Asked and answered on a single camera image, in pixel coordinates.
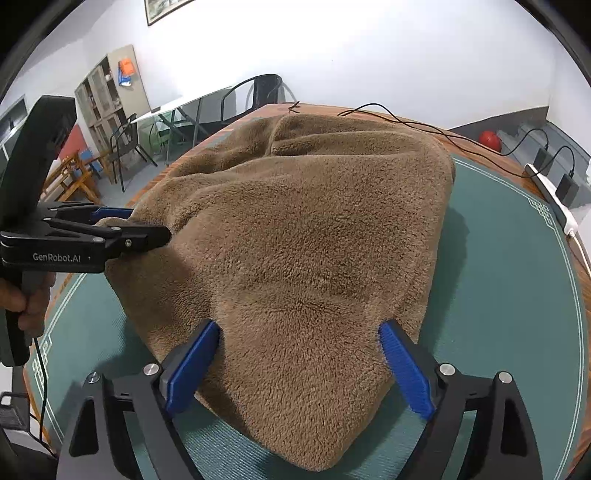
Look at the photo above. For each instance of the glass table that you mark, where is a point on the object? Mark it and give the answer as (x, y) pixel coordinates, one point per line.
(184, 104)

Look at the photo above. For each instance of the slim black chair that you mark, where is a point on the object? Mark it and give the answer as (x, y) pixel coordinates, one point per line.
(124, 138)

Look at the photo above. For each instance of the wooden chair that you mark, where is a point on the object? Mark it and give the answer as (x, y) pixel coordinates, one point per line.
(74, 177)

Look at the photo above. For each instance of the grey cabinet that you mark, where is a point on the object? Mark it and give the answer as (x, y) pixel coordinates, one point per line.
(106, 101)

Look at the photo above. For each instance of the brown fleece garment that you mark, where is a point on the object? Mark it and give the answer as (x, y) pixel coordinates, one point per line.
(300, 254)

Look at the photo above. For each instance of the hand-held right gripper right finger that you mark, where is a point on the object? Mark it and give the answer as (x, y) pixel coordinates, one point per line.
(406, 374)

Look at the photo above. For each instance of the white power strip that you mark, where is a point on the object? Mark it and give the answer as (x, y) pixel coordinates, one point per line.
(554, 203)

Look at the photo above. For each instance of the orange and blue packet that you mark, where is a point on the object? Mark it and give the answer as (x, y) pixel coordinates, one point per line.
(127, 71)

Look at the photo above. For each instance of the red ball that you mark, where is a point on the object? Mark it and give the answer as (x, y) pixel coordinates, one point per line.
(490, 141)

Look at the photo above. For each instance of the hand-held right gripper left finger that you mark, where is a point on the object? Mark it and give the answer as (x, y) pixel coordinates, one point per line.
(194, 369)

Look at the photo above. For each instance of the framed landscape painting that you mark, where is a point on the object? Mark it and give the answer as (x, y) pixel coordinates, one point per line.
(166, 9)

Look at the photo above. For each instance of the black metal chair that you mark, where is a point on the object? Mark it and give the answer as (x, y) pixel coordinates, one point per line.
(263, 90)

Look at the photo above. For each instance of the green table mat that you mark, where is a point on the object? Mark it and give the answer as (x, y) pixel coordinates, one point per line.
(508, 300)

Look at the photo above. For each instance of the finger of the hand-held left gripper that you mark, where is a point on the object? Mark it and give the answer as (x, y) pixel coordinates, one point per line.
(111, 213)
(138, 237)

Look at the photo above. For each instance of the black power adapter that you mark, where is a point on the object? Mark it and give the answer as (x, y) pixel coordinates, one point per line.
(567, 189)
(544, 161)

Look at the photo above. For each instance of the person's left hand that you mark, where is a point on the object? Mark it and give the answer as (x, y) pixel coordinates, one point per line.
(32, 309)

